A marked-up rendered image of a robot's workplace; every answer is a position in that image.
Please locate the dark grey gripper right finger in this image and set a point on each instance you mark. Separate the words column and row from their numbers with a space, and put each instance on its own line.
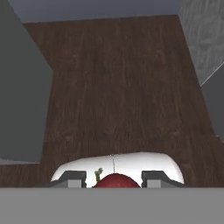
column 154, row 176

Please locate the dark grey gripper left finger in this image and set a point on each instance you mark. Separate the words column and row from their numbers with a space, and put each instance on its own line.
column 73, row 176

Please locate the red strawberry with green stem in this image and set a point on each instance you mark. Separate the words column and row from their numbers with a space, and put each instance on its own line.
column 117, row 181

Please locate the dark grey fridge panel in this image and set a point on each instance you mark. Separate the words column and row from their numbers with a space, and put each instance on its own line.
column 22, row 96

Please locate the grey marbled counter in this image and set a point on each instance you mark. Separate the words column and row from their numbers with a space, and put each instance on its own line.
column 204, row 35

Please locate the white rounded object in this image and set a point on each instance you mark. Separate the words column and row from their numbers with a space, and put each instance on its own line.
column 128, row 163

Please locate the dark grey cabinet panel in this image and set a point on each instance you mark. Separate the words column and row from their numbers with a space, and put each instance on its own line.
column 215, row 102

